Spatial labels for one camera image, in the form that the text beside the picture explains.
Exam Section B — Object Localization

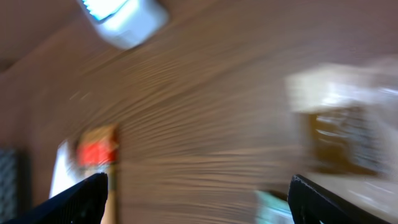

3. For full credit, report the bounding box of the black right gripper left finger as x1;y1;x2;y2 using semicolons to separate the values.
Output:
4;172;108;224

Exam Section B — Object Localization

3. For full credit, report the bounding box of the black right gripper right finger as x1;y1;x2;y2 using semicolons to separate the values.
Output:
287;174;389;224

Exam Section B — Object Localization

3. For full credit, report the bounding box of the white cream tube gold cap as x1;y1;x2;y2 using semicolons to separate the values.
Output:
49;140;83;198

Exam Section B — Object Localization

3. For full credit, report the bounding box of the green teal snack packet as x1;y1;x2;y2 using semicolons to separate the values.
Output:
256;190;294;224

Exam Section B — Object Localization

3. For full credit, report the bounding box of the red orange spaghetti pack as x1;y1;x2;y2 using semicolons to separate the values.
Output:
77;124;119;224

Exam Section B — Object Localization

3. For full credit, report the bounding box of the beige brown snack pouch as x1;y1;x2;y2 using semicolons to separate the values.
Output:
285;57;397;223

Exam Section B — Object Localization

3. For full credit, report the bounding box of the white barcode scanner box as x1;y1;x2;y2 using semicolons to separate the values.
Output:
78;0;169;50

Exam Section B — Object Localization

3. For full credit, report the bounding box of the grey plastic shopping basket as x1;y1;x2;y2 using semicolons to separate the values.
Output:
1;148;30;223

